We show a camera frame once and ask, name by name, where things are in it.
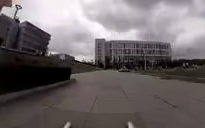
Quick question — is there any grass stretch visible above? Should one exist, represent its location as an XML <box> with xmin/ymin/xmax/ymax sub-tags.
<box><xmin>136</xmin><ymin>64</ymin><xmax>205</xmax><ymax>81</ymax></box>

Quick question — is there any grey tiered building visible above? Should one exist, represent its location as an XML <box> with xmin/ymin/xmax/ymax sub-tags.
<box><xmin>0</xmin><ymin>6</ymin><xmax>52</xmax><ymax>56</ymax></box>

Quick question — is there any grey kerb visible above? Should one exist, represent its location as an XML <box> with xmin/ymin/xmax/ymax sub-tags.
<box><xmin>0</xmin><ymin>77</ymin><xmax>77</xmax><ymax>108</ymax></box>

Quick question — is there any low distant building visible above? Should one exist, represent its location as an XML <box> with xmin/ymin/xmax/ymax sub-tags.
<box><xmin>49</xmin><ymin>53</ymin><xmax>76</xmax><ymax>62</ymax></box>

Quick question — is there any robot's own part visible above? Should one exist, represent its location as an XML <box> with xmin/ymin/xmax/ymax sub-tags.
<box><xmin>63</xmin><ymin>121</ymin><xmax>72</xmax><ymax>128</ymax></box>
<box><xmin>126</xmin><ymin>121</ymin><xmax>136</xmax><ymax>128</ymax></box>

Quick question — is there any vehicle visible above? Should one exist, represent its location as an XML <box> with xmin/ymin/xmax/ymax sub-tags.
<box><xmin>117</xmin><ymin>67</ymin><xmax>132</xmax><ymax>73</ymax></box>

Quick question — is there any grey paved slab path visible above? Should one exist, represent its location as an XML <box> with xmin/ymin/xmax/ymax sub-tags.
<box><xmin>0</xmin><ymin>69</ymin><xmax>205</xmax><ymax>128</ymax></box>

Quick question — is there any dark tree line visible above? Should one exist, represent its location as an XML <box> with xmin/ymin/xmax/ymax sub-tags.
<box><xmin>171</xmin><ymin>56</ymin><xmax>205</xmax><ymax>67</ymax></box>

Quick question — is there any grey glass-fronted building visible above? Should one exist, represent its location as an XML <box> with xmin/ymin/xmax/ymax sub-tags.
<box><xmin>94</xmin><ymin>38</ymin><xmax>173</xmax><ymax>70</ymax></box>

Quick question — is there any dark low wall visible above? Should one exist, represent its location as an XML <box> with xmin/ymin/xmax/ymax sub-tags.
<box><xmin>0</xmin><ymin>44</ymin><xmax>73</xmax><ymax>98</ymax></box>

